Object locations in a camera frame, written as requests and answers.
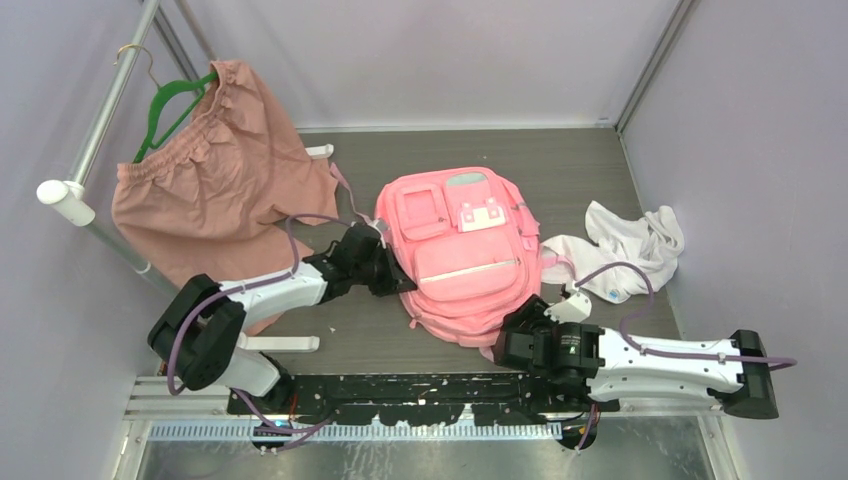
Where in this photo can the white clothes rack stand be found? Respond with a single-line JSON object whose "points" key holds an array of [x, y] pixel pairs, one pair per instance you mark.
{"points": [[170, 111]]}

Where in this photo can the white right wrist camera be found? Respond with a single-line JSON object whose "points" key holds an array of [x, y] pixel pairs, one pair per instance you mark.
{"points": [[574, 306]]}

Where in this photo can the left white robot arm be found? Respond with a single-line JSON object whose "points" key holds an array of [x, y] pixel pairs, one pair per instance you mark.
{"points": [[198, 334]]}

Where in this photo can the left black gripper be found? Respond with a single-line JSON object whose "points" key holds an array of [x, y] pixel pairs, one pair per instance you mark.
{"points": [[395, 279]]}

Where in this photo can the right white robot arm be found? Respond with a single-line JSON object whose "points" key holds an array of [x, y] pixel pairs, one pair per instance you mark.
{"points": [[581, 365]]}

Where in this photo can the white slotted cable duct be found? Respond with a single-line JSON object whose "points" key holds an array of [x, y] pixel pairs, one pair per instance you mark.
{"points": [[246, 430]]}

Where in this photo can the white crumpled cloth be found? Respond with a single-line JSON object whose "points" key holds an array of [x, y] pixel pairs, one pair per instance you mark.
{"points": [[653, 243]]}

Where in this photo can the pink student backpack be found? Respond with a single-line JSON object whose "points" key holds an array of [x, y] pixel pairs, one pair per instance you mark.
{"points": [[471, 244]]}

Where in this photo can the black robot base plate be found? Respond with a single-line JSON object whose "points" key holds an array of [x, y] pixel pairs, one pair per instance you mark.
{"points": [[493, 399]]}

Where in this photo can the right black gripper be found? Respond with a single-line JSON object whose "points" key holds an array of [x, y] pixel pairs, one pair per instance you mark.
{"points": [[530, 312]]}

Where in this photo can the pink shorts on hanger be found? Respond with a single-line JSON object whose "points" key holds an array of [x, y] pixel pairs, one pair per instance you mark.
{"points": [[211, 199]]}

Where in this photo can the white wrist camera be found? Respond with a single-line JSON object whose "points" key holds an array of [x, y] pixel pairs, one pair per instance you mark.
{"points": [[574, 306], [380, 225]]}

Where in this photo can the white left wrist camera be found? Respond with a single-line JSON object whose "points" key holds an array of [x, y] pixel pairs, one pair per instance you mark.
{"points": [[380, 225]]}

